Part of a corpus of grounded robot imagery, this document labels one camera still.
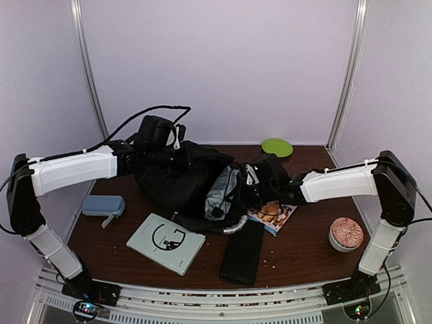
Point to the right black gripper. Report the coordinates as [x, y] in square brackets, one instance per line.
[242, 193]

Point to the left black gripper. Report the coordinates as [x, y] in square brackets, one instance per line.
[187, 162]

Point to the black student bag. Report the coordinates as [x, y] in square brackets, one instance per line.
[181, 192]

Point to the grey pencil pouch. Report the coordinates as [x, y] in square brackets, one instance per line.
[222, 198]

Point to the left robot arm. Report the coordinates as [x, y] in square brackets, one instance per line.
[35, 177]

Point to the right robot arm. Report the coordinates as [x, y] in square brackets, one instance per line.
[384, 176]

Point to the dog picture book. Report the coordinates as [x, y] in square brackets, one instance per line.
[273, 215]

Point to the green plate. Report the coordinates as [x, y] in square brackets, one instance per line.
[280, 147]

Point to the black flat case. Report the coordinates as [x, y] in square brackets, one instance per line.
[241, 259]

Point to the light blue zipper case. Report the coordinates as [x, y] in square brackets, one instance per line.
[109, 207]

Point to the grey book with G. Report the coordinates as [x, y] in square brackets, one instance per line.
[166, 243]

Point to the red patterned white bowl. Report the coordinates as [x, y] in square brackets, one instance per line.
[345, 235]

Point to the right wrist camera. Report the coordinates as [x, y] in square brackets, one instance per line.
[266, 170]

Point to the left aluminium frame post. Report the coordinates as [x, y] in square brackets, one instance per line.
[78, 21]

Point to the aluminium frame post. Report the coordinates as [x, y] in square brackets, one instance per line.
[354, 58]
[78, 21]

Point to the front aluminium rail base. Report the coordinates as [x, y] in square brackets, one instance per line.
[305, 303]

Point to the right aluminium frame post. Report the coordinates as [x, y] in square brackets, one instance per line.
[354, 58]

